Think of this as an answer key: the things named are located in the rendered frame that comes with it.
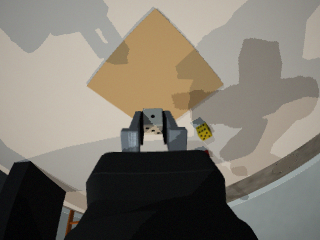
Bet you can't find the white die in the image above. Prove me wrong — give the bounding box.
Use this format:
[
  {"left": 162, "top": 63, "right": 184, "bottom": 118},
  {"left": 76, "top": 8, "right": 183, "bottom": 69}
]
[{"left": 142, "top": 108, "right": 163, "bottom": 135}]

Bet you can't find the tan square mat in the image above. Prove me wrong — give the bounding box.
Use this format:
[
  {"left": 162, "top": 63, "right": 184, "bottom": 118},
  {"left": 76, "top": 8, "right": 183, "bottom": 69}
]
[{"left": 87, "top": 8, "right": 223, "bottom": 120}]

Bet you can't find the yellow die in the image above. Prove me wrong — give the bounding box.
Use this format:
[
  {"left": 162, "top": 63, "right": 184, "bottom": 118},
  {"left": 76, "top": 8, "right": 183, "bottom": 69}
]
[{"left": 196, "top": 123, "right": 212, "bottom": 141}]

